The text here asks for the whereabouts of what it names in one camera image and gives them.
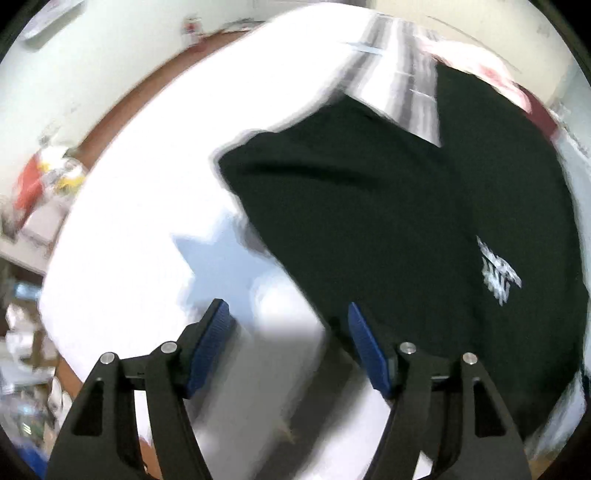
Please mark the maroon shirt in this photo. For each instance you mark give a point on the maroon shirt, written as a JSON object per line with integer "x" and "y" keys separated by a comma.
{"x": 540, "y": 110}

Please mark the black printed t-shirt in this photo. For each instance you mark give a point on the black printed t-shirt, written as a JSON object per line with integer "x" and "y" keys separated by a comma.
{"x": 392, "y": 207}

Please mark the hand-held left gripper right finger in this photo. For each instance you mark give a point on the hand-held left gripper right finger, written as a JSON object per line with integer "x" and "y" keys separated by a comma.
{"x": 369, "y": 355}

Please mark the red bag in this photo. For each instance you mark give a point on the red bag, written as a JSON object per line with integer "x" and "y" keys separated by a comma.
{"x": 27, "y": 187}

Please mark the red fire extinguisher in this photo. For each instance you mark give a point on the red fire extinguisher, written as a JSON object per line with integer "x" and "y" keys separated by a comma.
{"x": 194, "y": 30}

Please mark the bed with striped star sheet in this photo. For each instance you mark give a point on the bed with striped star sheet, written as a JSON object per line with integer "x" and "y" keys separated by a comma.
{"x": 138, "y": 207}

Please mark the white box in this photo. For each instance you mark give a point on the white box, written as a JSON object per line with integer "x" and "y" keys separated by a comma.
{"x": 44, "y": 228}

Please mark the white detergent bottle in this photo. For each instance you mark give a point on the white detergent bottle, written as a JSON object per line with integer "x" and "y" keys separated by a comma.
{"x": 64, "y": 170}

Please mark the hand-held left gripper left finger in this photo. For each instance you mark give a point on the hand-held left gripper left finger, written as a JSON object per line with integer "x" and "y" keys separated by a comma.
{"x": 210, "y": 350}

